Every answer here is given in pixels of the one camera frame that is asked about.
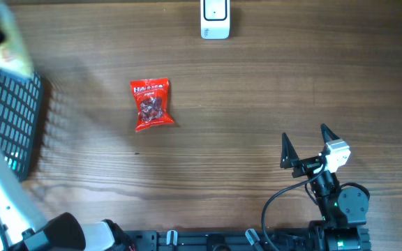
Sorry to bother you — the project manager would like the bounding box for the right black camera cable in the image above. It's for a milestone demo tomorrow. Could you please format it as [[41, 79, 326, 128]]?
[[260, 163, 327, 251]]

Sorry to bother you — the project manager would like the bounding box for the cream yellow snack bag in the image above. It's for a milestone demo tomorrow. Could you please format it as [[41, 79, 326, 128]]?
[[0, 1, 35, 79]]

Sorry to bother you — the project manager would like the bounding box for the dark grey plastic shopping basket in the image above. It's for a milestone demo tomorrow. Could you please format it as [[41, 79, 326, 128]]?
[[0, 70, 44, 181]]

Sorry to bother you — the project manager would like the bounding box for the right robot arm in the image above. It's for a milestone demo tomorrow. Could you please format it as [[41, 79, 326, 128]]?
[[281, 124, 371, 251]]

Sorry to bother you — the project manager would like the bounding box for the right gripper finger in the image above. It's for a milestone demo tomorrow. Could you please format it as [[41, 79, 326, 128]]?
[[320, 123, 340, 143], [280, 132, 299, 169]]

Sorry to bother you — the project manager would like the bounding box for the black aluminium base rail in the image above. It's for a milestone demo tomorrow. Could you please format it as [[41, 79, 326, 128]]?
[[124, 228, 372, 251]]

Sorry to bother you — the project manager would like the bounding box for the white barcode scanner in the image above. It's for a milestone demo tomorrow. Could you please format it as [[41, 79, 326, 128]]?
[[200, 0, 230, 40]]

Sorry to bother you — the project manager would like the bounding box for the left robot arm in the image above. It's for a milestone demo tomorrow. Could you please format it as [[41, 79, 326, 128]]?
[[0, 1, 136, 251]]

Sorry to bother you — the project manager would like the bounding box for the red candy bag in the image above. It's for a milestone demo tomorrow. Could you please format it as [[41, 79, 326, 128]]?
[[130, 78, 174, 132]]

